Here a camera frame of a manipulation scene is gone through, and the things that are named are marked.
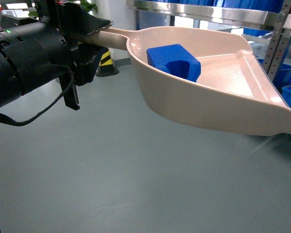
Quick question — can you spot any black cable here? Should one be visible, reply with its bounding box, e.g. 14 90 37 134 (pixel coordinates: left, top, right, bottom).
0 63 75 233

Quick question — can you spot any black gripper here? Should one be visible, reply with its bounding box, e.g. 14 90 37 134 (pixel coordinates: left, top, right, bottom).
40 1 113 110

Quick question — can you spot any blue plastic part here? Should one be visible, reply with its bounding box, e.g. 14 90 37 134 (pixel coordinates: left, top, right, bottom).
146 44 201 82

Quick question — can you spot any potted green plant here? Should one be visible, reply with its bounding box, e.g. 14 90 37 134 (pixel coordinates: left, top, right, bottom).
28 0 98 18

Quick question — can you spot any beige plastic dustpan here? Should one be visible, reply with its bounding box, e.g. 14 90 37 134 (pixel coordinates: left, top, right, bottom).
73 26 291 136

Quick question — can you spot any yellow black bollard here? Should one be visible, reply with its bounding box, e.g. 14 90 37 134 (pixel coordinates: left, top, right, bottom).
96 48 119 77

